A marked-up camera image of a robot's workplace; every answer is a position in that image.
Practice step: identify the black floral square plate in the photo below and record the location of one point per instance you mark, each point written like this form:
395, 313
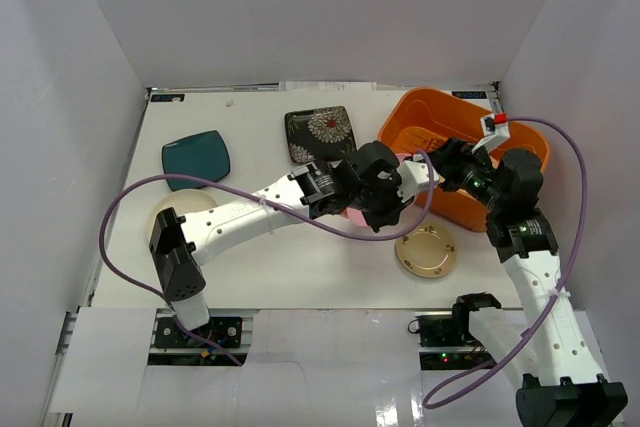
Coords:
324, 134

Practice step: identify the teal square plate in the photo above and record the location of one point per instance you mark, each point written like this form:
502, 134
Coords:
203, 155

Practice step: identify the left black table label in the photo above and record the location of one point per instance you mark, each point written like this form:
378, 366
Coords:
167, 98

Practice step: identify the cream floral round plate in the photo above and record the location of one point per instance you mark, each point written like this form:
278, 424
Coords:
429, 251

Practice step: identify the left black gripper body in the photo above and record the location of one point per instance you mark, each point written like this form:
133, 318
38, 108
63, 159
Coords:
382, 208

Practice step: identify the right black table label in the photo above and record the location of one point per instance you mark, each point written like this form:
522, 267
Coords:
469, 94

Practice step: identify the white bear round plate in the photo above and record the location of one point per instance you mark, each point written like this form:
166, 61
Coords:
183, 202

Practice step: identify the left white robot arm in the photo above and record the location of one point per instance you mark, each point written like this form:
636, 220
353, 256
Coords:
180, 245

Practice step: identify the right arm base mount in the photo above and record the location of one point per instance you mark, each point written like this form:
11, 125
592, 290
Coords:
445, 342

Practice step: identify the papers at back edge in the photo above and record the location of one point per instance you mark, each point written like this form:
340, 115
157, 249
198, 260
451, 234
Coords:
326, 86

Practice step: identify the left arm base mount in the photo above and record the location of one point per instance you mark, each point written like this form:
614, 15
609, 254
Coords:
224, 346

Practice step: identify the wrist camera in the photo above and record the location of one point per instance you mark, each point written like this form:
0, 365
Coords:
495, 130
416, 177

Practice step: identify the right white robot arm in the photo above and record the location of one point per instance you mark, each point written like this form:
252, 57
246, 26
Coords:
556, 379

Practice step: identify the pink round plate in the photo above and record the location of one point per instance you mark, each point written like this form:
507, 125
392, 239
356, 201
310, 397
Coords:
356, 217

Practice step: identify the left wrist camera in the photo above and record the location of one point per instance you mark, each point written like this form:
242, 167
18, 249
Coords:
416, 177

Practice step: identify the orange plastic bin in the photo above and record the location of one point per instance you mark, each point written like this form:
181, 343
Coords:
425, 118

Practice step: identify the black table label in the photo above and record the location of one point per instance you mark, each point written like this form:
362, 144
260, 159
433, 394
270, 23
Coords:
167, 98
469, 94

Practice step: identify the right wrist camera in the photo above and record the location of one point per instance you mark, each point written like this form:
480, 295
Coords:
495, 130

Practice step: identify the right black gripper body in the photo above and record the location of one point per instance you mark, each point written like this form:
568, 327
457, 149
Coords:
469, 173

